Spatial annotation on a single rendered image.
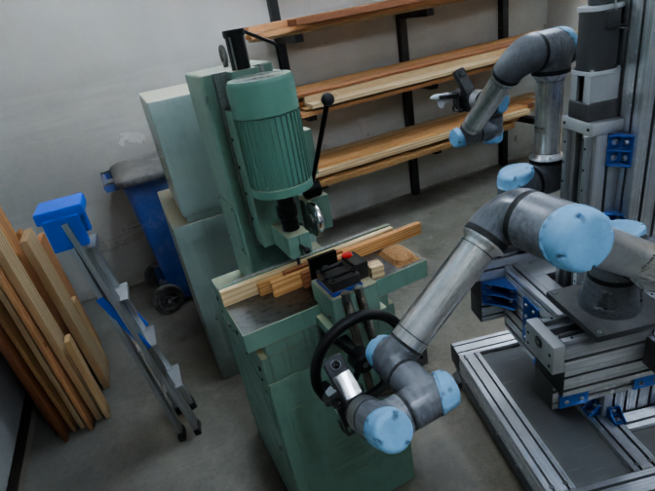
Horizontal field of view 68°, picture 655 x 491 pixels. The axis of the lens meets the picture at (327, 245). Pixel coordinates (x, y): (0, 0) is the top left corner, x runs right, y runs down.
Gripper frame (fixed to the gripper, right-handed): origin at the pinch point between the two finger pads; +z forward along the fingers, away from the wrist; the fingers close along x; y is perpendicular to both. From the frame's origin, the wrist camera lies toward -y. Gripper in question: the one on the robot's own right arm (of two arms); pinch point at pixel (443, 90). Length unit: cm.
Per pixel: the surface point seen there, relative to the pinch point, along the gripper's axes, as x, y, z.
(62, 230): -159, -7, 4
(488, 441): -52, 118, -68
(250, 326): -117, 18, -67
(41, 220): -164, -12, 6
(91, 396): -197, 84, 40
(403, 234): -59, 24, -51
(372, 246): -70, 22, -51
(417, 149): 58, 78, 135
